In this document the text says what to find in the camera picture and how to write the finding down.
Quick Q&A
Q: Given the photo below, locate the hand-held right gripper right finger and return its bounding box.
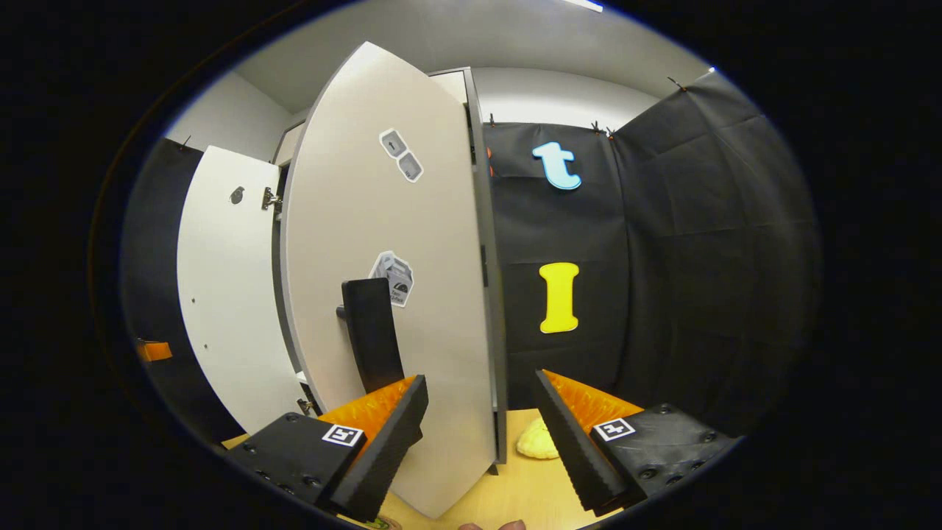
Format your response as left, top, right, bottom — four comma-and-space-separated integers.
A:
534, 369, 739, 516

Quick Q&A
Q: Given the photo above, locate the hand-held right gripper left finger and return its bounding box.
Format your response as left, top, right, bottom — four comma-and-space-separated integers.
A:
224, 374, 430, 523

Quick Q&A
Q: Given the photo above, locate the grey cabinet door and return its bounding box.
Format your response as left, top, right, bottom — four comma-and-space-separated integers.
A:
281, 40, 497, 520
177, 145, 314, 435

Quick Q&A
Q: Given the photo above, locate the grey cabinet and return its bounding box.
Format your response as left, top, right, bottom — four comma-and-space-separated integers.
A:
272, 66, 510, 466

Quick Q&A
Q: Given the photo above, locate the pale yellow lumpy object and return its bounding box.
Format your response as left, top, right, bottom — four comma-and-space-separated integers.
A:
515, 417, 562, 461

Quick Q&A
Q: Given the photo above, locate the black backdrop cloth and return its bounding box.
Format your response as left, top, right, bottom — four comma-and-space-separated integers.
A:
482, 70, 824, 441
121, 136, 247, 442

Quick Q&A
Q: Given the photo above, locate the black right door handle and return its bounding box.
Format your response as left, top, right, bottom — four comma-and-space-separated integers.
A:
336, 278, 407, 395

